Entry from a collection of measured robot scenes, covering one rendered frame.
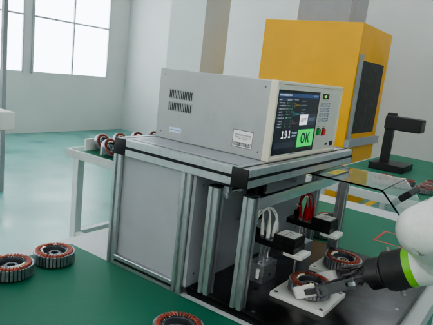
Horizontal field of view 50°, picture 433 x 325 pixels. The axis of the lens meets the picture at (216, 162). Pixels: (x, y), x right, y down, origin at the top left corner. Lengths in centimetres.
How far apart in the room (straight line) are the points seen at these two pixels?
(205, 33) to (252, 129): 405
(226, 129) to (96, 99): 778
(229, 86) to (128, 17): 820
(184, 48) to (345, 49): 173
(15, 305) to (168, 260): 38
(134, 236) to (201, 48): 399
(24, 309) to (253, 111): 71
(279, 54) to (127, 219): 407
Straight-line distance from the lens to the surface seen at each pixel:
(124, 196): 133
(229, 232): 134
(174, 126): 135
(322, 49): 500
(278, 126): 119
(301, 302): 123
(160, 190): 123
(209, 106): 127
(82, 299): 121
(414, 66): 661
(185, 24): 534
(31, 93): 816
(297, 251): 126
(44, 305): 119
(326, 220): 146
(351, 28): 492
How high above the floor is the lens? 132
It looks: 11 degrees down
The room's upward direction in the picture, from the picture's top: 7 degrees clockwise
